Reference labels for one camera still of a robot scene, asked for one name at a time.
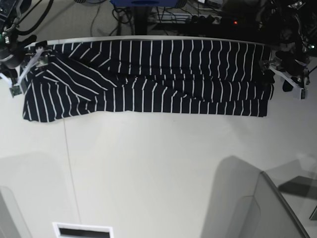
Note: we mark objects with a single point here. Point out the black table leg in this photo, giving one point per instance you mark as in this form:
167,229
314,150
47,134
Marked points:
141,15

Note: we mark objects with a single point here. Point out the black power strip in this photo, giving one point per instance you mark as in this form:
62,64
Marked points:
179,18

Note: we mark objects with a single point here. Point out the white slotted box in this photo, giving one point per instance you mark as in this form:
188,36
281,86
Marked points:
66,230

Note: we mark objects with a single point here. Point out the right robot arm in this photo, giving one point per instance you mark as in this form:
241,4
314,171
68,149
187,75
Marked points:
12,40

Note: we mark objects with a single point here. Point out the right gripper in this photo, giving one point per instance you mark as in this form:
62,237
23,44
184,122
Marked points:
12,56

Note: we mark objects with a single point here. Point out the grey chair back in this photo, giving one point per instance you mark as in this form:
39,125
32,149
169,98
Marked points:
245,203

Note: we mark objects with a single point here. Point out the navy white striped t-shirt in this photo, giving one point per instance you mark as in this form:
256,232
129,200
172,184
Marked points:
149,76

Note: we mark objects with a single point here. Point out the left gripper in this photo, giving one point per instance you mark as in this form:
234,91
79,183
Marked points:
295,64

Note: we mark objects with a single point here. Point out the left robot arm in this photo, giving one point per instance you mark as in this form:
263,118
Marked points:
292,24

